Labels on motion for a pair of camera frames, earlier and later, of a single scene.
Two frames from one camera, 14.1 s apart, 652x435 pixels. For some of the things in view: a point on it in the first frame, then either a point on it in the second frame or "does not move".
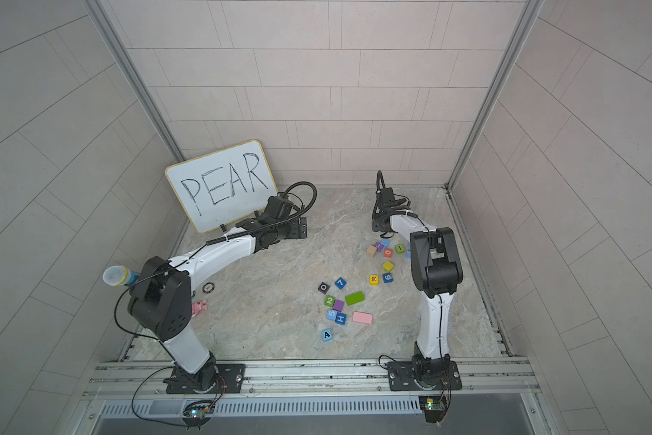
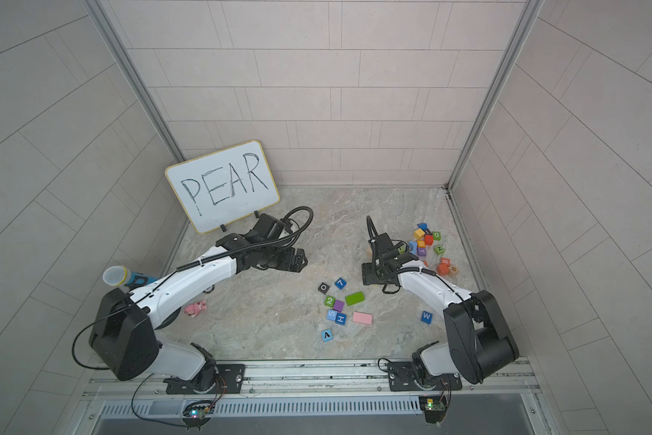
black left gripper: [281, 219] → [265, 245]
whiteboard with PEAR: [224, 187] does not move
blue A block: [327, 335] does not move
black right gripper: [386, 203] → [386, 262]
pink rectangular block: [362, 317] does not move
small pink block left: [196, 307] does not move
